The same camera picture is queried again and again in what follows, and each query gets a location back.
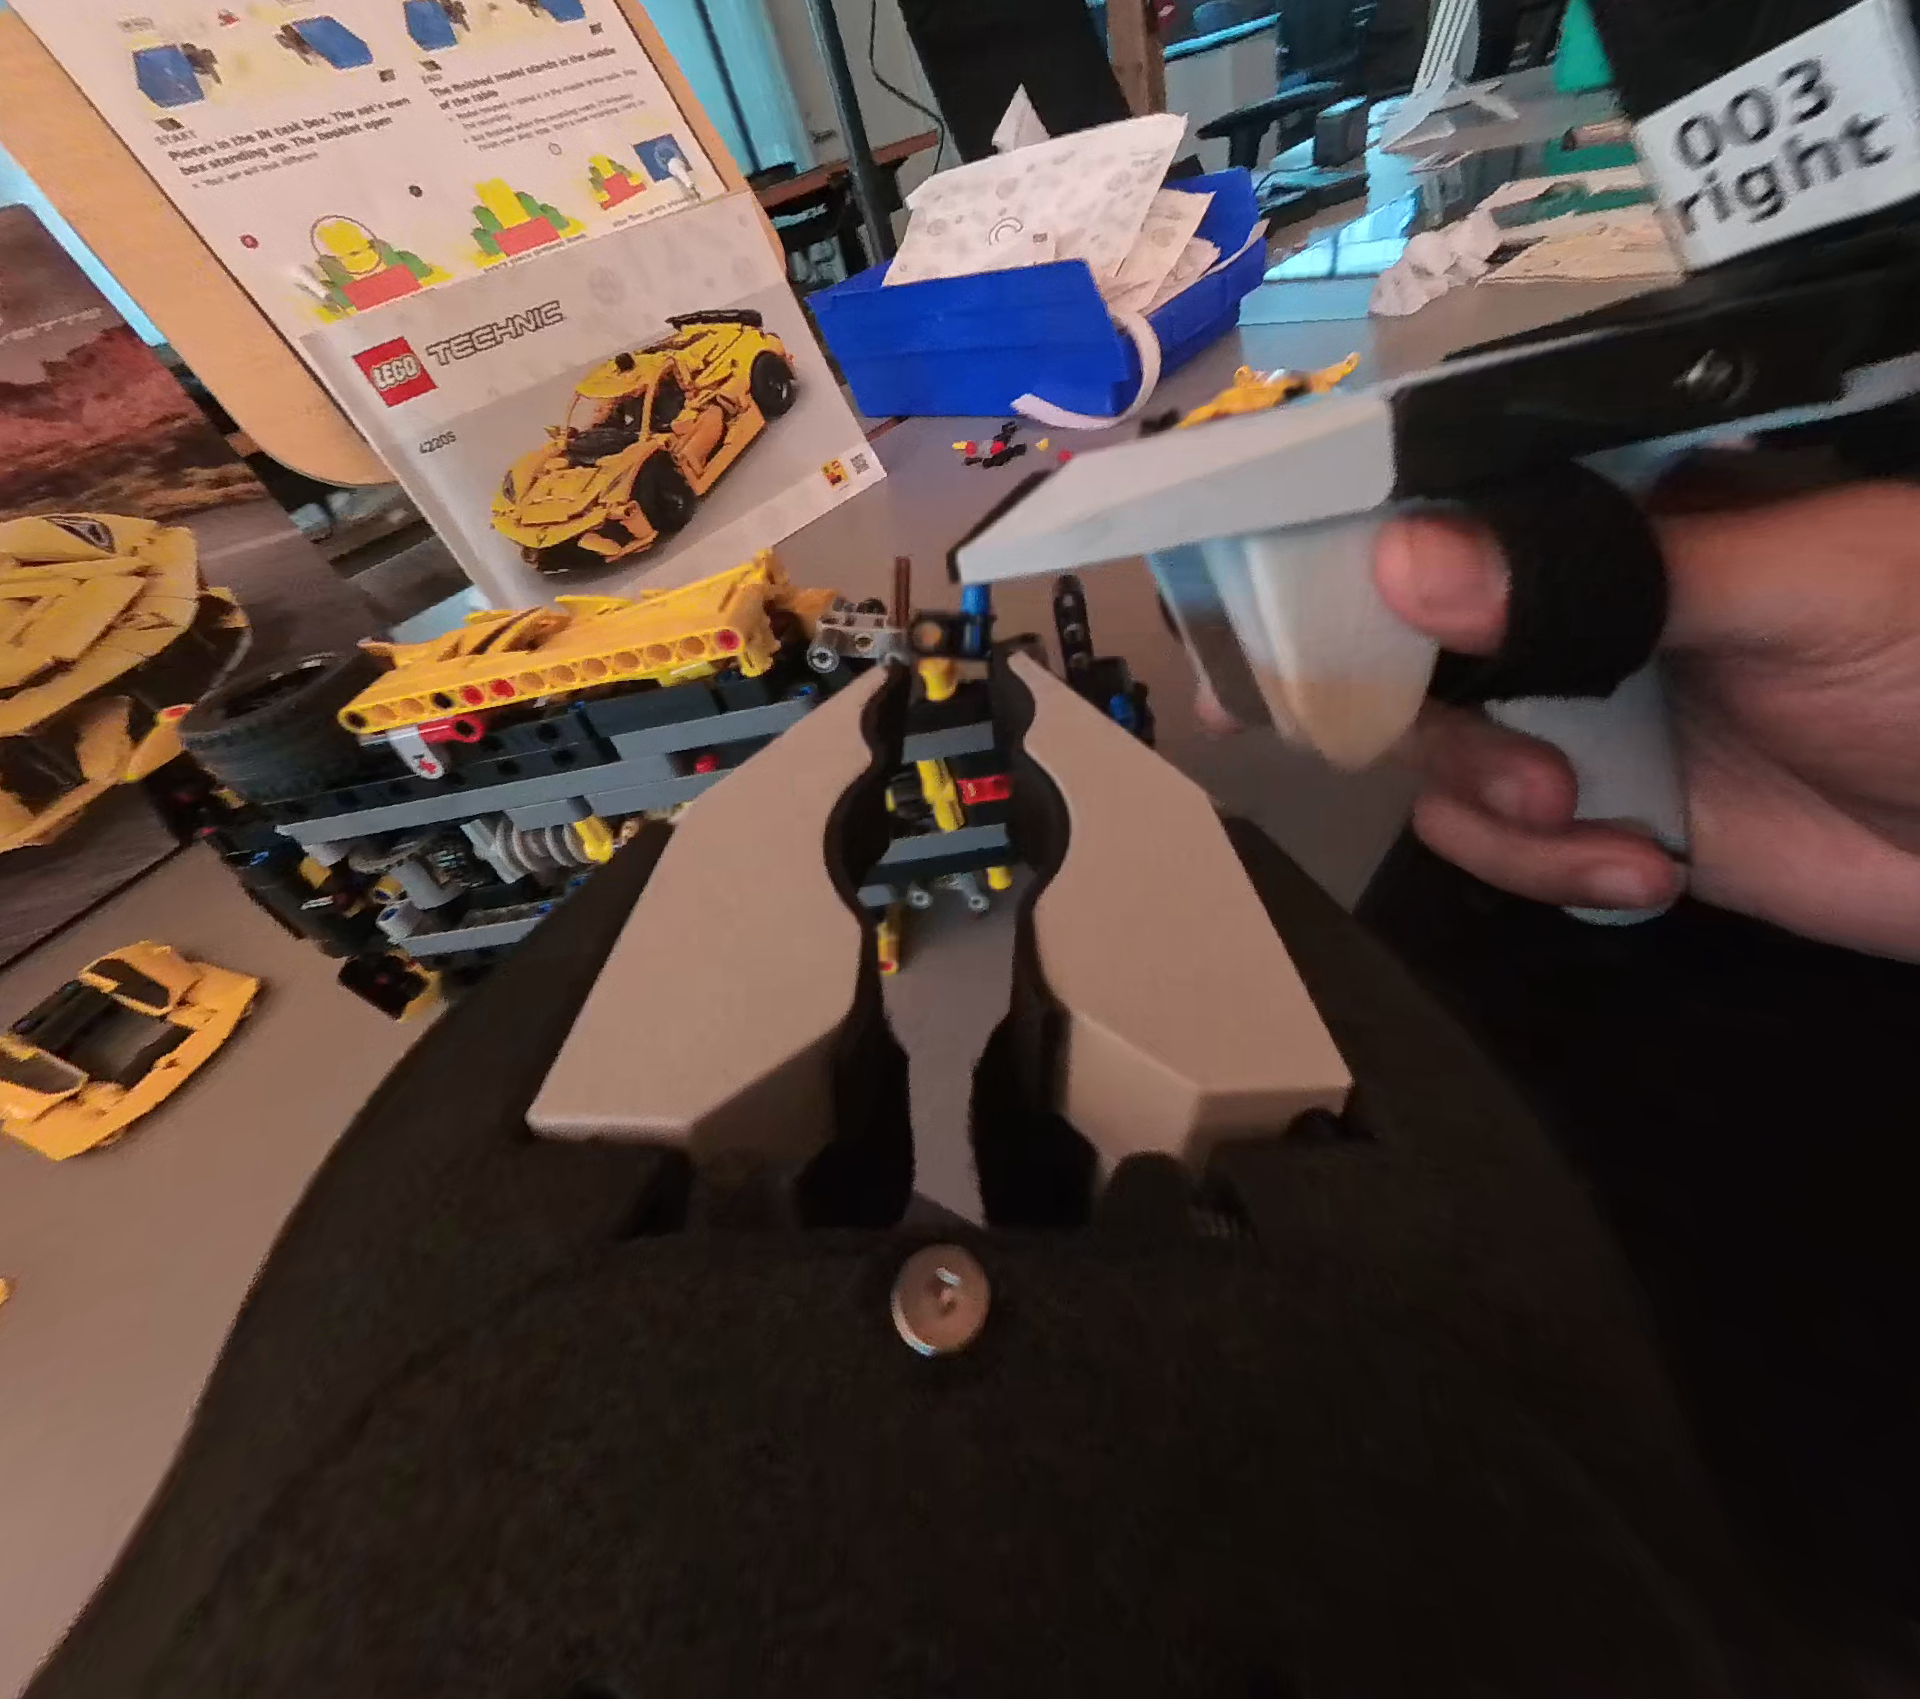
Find white car instruction booklet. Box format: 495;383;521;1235
301;191;889;609

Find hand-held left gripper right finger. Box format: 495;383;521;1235
973;653;1357;1227

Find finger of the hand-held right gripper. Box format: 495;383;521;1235
1152;517;1440;773
944;393;1409;591

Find white paper strip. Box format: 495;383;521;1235
1012;307;1164;429

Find white printed paper sheets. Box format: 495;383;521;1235
884;85;1221;309

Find crumpled white paper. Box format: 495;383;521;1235
1368;225;1498;317

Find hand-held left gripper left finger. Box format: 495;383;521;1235
525;663;918;1227

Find yellow toy brick car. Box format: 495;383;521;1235
180;551;1053;1025

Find pile of small bricks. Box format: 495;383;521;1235
1176;353;1362;429

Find black office chair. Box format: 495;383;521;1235
1201;75;1370;163

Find dark car set box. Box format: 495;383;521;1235
0;199;258;965

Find black grey brick assembly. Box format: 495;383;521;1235
1050;573;1160;747

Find blue plastic bin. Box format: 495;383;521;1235
810;165;1270;421

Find yellow brick car panel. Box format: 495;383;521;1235
0;941;264;1161

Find person's right hand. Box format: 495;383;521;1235
1373;445;1920;969

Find black fabric panel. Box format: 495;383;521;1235
894;0;1139;167

